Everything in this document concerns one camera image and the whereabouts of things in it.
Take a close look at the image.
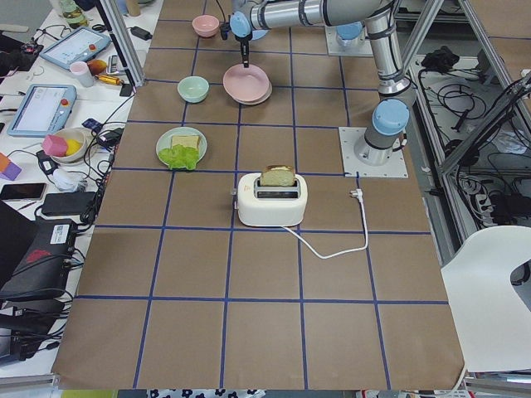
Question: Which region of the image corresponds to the cream white plate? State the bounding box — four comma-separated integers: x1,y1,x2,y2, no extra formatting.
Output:
232,83,272,106

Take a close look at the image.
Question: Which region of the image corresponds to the far teach pendant tablet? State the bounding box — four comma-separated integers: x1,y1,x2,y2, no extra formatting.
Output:
40,27,111,70

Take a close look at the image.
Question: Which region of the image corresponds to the black computer box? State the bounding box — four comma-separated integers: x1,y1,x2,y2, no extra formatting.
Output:
1,219,76,301

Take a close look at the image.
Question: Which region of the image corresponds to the pink plastic cup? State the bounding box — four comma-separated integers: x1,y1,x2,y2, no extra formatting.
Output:
69,61,95,87

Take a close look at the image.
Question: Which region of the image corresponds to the pink toy block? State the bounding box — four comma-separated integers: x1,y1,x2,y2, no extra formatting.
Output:
41,134,68,157

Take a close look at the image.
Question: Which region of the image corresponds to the green bowl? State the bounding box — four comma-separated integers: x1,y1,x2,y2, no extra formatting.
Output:
178,75,210,104

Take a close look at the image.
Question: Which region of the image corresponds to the bread slice on plate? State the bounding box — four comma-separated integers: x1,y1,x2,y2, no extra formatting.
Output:
171,135,201,150

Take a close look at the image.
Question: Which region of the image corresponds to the glass bottle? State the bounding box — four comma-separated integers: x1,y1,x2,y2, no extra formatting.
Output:
59,0,89,29

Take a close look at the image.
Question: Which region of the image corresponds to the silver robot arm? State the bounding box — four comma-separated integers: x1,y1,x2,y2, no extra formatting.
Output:
229,0,411,167

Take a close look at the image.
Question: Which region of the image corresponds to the white toaster power cable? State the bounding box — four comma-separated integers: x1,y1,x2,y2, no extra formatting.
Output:
280,188,370,260

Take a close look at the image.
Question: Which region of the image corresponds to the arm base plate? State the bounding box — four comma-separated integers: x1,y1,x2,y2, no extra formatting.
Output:
325,27,373,57
339,127,408,178

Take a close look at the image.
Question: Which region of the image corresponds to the green plate with food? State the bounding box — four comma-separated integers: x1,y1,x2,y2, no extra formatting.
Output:
156,127,207,171

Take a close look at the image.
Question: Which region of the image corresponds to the aluminium frame post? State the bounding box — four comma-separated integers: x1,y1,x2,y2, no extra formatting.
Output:
95,0,145,88

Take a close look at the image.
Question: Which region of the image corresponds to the beige bowl with toys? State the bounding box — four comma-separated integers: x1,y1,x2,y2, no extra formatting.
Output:
51,127,91,165

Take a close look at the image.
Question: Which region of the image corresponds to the toast slice in toaster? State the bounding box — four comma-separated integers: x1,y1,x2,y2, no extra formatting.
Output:
260,165,295,187

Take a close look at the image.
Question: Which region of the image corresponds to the white chair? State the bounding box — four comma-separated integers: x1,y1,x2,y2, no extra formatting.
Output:
441,226,530,372

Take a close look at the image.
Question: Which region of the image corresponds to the green lettuce leaf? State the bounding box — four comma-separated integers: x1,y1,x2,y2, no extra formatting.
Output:
158,145,199,170

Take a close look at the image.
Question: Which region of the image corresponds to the yellow toy fruit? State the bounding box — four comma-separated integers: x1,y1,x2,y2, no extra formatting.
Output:
65,138,83,157

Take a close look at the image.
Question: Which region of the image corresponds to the teach pendant tablet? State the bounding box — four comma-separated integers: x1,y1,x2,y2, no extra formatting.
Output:
40,27,111,70
7,84,77,138

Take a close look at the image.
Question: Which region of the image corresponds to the orange metal cylinder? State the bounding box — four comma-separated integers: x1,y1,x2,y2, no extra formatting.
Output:
95,75,124,85

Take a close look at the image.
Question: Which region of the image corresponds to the black power adapter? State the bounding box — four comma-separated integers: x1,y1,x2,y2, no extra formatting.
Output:
130,27,153,41

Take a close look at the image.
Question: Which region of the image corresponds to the near teach pendant tablet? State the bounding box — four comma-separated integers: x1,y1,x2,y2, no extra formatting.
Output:
7,84,77,138

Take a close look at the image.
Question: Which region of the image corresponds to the purple toy block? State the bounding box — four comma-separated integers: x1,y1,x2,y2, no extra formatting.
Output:
0,153,22,181

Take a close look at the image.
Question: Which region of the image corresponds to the black smartphone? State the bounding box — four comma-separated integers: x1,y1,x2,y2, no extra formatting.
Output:
1,182,47,201

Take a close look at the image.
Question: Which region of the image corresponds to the pink bowl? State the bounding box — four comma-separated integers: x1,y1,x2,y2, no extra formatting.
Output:
192,14,220,38

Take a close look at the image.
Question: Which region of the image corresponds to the white toaster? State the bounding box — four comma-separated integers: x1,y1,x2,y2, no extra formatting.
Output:
236,172,308,227

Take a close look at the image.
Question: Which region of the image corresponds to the blue plate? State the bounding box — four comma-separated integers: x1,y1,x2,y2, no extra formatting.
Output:
249,30,269,41

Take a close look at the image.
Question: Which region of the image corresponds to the pink plate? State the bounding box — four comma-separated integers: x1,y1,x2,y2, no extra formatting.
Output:
222,64,270,102

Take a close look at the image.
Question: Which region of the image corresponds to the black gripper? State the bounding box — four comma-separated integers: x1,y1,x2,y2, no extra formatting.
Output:
220,22,251,68

